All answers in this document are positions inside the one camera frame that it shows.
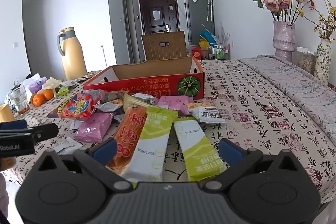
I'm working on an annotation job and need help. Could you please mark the white plastic bag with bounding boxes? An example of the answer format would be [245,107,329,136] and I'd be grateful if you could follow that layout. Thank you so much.
[42,76,63,98]

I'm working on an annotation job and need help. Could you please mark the person's left forearm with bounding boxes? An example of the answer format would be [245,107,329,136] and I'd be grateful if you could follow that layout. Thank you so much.
[0,157,17,216]

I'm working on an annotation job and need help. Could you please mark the yellow flower twigs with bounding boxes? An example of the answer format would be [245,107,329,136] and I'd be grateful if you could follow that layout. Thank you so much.
[297,0,336,42]

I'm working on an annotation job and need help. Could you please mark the yellow striped snack packet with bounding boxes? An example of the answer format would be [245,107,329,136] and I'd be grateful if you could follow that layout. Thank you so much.
[122,93,147,112]

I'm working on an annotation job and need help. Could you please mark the red gift box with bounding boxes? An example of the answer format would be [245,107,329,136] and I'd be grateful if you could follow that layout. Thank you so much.
[191,46,204,60]

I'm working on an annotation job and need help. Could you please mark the purple tissue pack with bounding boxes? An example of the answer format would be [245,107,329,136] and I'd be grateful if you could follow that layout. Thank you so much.
[28,77,48,94]

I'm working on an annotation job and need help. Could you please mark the pink textured vase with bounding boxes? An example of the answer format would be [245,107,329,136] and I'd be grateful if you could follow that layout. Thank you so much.
[272,21,296,62]

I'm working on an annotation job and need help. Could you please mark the clear cereal jar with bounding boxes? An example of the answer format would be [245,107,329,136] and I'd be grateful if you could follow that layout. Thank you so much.
[297,47,317,75]

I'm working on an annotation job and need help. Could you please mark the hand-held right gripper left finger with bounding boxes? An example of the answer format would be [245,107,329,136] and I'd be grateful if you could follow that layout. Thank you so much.
[31,137,133,194]

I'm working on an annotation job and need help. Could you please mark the silver snack packet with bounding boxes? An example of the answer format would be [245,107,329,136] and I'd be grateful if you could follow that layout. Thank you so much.
[94,99,124,113]

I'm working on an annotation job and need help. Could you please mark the green white protein bar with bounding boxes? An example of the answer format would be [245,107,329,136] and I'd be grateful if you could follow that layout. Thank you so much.
[122,106,179,182]
[173,117,227,183]

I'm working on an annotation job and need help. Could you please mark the white wrapper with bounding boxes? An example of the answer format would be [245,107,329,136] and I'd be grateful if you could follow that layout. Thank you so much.
[54,137,83,156]

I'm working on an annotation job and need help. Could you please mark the white umbrella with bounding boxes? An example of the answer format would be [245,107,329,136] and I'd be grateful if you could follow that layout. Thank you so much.
[206,0,213,22]

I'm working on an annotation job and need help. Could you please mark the white oat cookie packet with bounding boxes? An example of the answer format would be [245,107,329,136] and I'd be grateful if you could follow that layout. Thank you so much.
[185,103,227,125]

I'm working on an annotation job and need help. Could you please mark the grey quilted blanket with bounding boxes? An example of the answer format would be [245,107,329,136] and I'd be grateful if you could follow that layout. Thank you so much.
[240,55,336,144]

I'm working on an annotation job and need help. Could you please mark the glass cup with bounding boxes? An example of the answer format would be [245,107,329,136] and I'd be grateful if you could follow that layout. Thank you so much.
[9,86,29,114]

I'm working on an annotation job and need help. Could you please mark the red puffed snack bag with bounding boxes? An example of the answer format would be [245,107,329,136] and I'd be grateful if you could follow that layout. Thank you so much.
[48,90,102,119]

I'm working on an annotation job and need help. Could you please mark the floral white vase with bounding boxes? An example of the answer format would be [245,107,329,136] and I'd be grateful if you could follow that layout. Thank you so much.
[314,39,332,86]

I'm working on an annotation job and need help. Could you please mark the blue plastic dustpan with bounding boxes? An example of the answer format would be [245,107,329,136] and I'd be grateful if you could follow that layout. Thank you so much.
[198,31,214,43]

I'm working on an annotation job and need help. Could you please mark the dark entrance door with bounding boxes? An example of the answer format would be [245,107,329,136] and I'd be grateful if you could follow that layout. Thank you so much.
[139,0,180,35]

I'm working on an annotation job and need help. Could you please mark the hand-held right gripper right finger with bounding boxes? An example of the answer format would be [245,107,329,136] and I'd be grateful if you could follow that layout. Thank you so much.
[199,138,303,193]

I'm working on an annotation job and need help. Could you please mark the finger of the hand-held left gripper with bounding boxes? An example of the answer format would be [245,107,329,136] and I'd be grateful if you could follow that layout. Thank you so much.
[18,123,59,143]
[0,120,28,132]

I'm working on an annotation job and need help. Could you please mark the wooden chair back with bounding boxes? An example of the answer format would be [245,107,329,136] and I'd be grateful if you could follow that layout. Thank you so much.
[141,31,187,62]

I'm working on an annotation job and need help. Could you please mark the orange sausage packet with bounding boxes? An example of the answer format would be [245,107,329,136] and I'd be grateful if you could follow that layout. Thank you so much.
[106,105,147,174]

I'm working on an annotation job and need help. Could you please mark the green snack packet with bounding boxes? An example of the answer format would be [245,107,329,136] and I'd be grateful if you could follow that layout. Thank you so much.
[56,86,70,97]

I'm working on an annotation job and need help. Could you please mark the grey refrigerator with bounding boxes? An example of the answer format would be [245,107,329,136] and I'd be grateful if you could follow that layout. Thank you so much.
[184,0,215,46]

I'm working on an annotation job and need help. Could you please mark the red cardboard box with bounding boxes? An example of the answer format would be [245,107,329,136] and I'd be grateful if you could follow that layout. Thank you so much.
[83,56,205,101]

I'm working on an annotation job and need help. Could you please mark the white grey snack packet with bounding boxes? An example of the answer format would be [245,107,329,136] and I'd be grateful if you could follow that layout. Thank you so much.
[59,80,79,88]

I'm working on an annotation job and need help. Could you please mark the tan box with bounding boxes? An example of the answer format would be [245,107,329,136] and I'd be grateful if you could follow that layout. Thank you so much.
[0,103,15,122]

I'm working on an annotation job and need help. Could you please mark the yellow thermos jug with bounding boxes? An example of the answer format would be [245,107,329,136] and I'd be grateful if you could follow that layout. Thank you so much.
[57,27,88,80]

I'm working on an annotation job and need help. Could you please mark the metal storage rack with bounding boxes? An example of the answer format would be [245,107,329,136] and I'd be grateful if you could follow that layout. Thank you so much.
[209,43,231,60]

